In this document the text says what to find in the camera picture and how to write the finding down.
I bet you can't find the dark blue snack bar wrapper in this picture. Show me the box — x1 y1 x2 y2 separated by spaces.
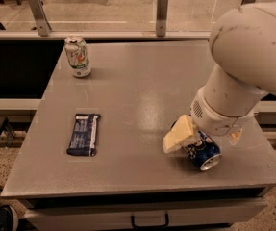
66 114 100 157

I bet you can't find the left metal rail bracket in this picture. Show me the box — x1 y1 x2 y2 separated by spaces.
28 0 51 37

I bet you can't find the white green soda can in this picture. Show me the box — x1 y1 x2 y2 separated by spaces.
64 36 91 78

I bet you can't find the black drawer handle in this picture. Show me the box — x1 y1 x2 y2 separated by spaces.
130 214 169 230

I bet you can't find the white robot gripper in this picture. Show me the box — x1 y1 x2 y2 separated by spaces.
163 87 254 153

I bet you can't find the white table drawer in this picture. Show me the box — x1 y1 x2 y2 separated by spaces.
25 197 267 231

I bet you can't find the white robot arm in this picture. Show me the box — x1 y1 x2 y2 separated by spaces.
163 2 276 153

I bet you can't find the dark round object on floor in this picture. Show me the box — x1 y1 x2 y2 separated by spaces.
0 205 18 231

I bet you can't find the middle metal rail bracket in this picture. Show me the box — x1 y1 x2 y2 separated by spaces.
156 0 168 37

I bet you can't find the blue pepsi can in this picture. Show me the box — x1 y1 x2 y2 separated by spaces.
181 129 221 171

